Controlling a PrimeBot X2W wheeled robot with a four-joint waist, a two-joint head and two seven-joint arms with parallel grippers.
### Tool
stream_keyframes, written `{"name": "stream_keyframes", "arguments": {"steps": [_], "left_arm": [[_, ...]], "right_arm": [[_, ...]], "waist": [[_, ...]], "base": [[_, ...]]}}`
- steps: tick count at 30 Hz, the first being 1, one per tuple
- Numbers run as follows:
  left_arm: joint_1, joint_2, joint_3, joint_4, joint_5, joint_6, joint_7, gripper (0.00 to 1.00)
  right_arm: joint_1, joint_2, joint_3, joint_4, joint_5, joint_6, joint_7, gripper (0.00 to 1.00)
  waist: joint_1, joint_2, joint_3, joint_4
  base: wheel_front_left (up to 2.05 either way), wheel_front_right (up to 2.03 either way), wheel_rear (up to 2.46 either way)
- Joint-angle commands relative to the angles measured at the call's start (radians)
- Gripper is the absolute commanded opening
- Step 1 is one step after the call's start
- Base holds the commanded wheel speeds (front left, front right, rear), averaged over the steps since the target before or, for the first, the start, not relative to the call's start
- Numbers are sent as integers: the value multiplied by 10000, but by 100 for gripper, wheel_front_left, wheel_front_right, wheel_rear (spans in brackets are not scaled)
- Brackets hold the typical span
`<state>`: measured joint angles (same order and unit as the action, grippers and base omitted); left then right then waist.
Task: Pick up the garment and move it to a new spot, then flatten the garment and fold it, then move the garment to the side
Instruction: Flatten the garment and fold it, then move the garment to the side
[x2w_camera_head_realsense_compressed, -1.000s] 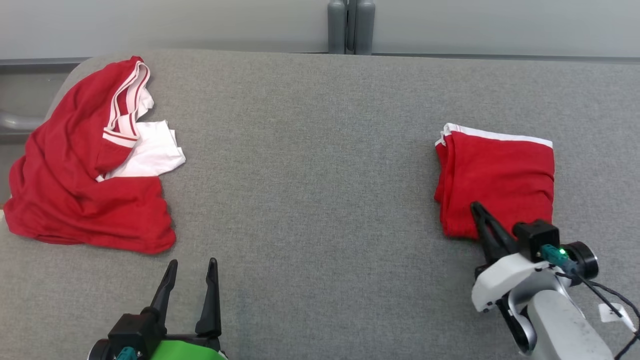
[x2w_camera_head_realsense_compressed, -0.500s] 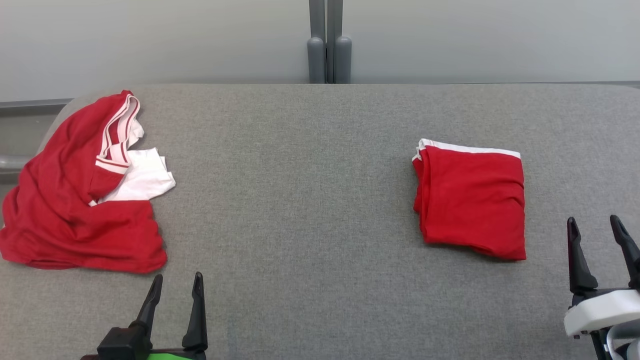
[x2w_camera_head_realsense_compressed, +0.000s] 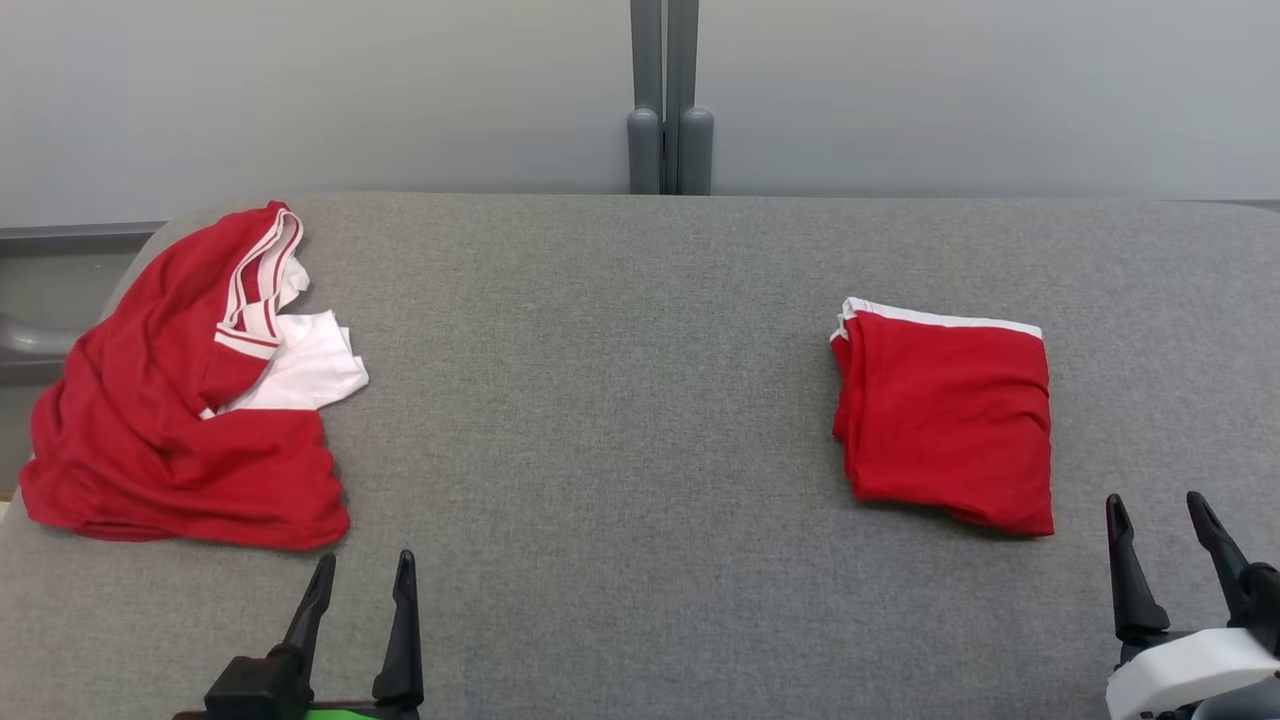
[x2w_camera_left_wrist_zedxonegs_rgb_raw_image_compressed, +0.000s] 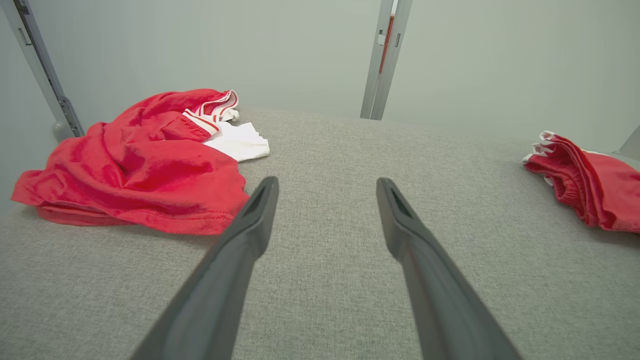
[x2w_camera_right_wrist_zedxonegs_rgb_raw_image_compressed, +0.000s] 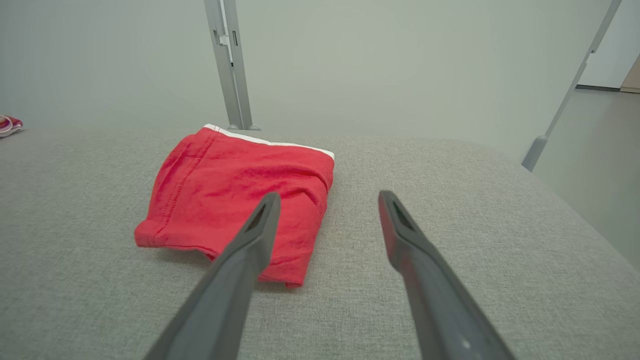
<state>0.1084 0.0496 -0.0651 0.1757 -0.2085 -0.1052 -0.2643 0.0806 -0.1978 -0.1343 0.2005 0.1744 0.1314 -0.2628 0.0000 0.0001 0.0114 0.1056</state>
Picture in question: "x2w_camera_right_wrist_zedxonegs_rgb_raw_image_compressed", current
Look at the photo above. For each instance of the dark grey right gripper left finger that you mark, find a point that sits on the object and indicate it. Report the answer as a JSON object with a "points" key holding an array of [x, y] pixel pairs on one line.
{"points": [[225, 300]]}

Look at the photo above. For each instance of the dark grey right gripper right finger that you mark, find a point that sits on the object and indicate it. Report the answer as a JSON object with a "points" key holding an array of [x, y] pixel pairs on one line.
{"points": [[440, 310]]}

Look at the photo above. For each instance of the red shorts white trim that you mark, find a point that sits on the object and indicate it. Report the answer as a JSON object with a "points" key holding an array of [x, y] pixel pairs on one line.
{"points": [[240, 170]]}

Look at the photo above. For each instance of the red jersey striped white trim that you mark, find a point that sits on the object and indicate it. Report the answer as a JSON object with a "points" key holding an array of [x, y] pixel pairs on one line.
{"points": [[9, 125]]}

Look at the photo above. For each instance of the brown wooden panel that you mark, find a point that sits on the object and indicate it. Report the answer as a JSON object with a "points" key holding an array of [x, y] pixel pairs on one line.
{"points": [[632, 77]]}

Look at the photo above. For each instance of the slim grey support post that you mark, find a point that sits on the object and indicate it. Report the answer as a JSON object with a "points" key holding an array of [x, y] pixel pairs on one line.
{"points": [[534, 152]]}

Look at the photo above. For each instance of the grey partition post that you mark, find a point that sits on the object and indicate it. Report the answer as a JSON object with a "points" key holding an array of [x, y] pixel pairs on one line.
{"points": [[242, 85], [225, 75]]}

